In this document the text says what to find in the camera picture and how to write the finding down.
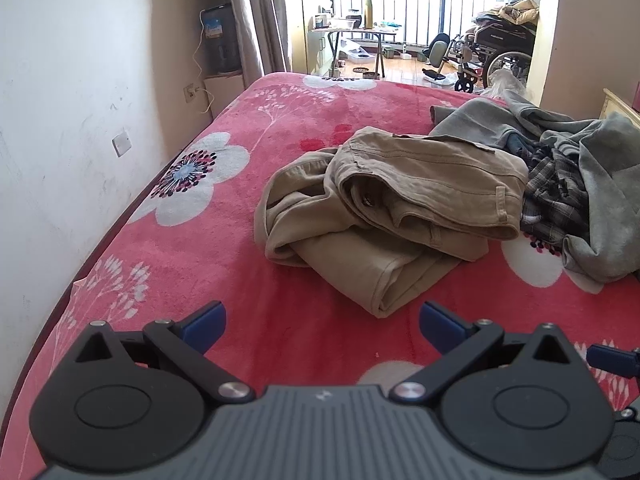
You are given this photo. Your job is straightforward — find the green padded seat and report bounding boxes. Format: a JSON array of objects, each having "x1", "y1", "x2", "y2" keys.
[{"x1": 421, "y1": 32, "x2": 452, "y2": 67}]

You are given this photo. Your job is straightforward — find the cream wooden cabinet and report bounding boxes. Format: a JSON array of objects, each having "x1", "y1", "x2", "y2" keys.
[{"x1": 602, "y1": 87, "x2": 640, "y2": 127}]

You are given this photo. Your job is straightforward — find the dark blue cloth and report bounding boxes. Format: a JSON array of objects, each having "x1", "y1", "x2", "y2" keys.
[{"x1": 502, "y1": 130, "x2": 544, "y2": 161}]

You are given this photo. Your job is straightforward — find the grey sweatshirt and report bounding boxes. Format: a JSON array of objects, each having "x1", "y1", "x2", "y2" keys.
[{"x1": 540, "y1": 111, "x2": 640, "y2": 295}]

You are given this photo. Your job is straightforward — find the white power cable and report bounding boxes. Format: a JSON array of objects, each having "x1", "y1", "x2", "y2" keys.
[{"x1": 191, "y1": 9, "x2": 216, "y2": 116}]

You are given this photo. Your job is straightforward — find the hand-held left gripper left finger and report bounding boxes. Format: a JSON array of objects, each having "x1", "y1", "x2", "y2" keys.
[{"x1": 74, "y1": 301, "x2": 257, "y2": 405}]

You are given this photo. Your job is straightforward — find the khaki pants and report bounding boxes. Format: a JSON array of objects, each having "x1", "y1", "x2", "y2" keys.
[{"x1": 254, "y1": 126, "x2": 530, "y2": 319}]

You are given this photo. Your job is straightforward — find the white cardboard box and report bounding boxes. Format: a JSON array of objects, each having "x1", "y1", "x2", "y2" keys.
[{"x1": 202, "y1": 72, "x2": 247, "y2": 117}]

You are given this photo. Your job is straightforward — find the beige curtain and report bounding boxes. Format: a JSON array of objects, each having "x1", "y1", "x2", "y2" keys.
[{"x1": 220, "y1": 0, "x2": 294, "y2": 75}]

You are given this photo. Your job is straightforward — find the balcony railing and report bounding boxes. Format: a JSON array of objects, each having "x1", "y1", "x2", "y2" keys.
[{"x1": 335, "y1": 0, "x2": 501, "y2": 52}]

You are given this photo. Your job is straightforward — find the beige coat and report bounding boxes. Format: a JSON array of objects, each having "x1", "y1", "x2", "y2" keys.
[{"x1": 492, "y1": 0, "x2": 541, "y2": 27}]

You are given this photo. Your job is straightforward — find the white plastic bag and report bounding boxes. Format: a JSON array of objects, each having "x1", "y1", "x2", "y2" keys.
[{"x1": 487, "y1": 70, "x2": 527, "y2": 99}]

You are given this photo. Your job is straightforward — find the water dispenser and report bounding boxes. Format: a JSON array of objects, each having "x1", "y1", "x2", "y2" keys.
[{"x1": 200, "y1": 4, "x2": 244, "y2": 75}]

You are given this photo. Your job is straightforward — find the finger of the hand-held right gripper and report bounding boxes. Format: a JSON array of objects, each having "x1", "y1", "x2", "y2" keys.
[{"x1": 586, "y1": 341, "x2": 640, "y2": 380}]

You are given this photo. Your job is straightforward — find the red floral blanket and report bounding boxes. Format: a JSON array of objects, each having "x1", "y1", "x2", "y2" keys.
[{"x1": 10, "y1": 71, "x2": 640, "y2": 428}]

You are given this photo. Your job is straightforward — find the wheelchair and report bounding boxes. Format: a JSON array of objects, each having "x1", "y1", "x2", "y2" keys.
[{"x1": 452, "y1": 22, "x2": 536, "y2": 94}]

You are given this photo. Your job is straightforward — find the folding table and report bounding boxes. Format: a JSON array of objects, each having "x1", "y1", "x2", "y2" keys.
[{"x1": 307, "y1": 24, "x2": 401, "y2": 79}]

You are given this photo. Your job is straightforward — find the grey plaid shirt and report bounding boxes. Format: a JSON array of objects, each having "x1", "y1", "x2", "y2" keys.
[{"x1": 520, "y1": 147, "x2": 593, "y2": 252}]

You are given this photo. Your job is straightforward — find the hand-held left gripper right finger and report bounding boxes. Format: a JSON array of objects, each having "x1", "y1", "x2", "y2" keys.
[{"x1": 389, "y1": 301, "x2": 587, "y2": 405}]

